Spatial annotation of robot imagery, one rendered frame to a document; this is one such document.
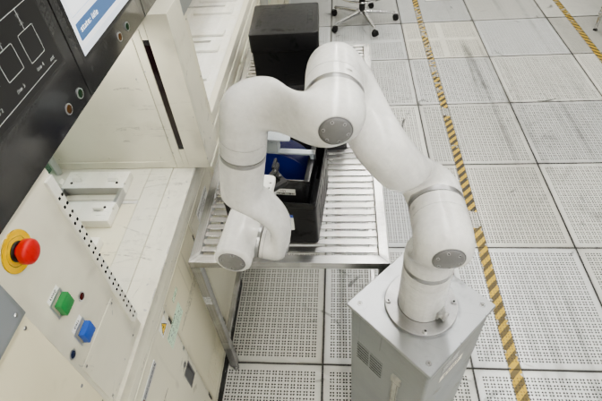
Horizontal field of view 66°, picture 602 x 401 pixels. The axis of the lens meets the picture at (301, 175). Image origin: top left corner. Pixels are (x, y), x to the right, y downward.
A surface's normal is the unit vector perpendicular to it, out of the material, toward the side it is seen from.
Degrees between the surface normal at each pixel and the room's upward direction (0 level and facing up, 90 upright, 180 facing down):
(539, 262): 0
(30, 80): 90
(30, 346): 90
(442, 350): 0
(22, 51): 90
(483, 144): 0
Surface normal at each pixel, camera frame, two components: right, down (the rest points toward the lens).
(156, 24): -0.06, 0.69
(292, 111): -0.74, 0.33
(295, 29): -0.07, -0.72
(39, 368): 1.00, -0.01
